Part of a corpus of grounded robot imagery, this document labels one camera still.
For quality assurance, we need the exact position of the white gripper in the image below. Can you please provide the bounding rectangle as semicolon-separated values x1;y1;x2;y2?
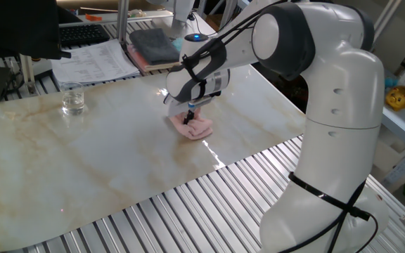
162;91;223;126

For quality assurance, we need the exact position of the pink fluffy cleaning cloth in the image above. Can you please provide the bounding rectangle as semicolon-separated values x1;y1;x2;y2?
169;107;214;141

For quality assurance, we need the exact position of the marble pattern tabletop sheet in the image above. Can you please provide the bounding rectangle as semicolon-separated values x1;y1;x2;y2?
0;63;306;252

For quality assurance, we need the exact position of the pink notebook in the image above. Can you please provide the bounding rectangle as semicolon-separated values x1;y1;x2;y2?
127;44;182;74

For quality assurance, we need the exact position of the gray folded towel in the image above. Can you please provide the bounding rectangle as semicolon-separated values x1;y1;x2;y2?
129;27;181;66

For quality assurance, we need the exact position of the printed paper stack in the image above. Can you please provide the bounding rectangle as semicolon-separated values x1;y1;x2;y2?
50;38;141;85

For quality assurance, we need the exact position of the glass of water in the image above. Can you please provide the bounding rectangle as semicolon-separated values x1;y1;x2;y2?
60;82;86;117

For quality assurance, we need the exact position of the black keyboard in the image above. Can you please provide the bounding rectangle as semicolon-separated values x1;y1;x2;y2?
58;23;111;48

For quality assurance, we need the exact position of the black monitor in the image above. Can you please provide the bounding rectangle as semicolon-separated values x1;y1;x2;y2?
0;0;72;60

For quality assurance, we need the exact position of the yellow pig toy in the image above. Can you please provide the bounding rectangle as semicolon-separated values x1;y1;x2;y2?
385;85;405;112

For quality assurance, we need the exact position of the aluminium frame post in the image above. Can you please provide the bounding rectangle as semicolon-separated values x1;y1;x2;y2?
116;0;130;45
371;0;402;50

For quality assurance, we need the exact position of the black camera cable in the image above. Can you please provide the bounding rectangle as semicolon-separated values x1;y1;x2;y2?
181;0;380;253

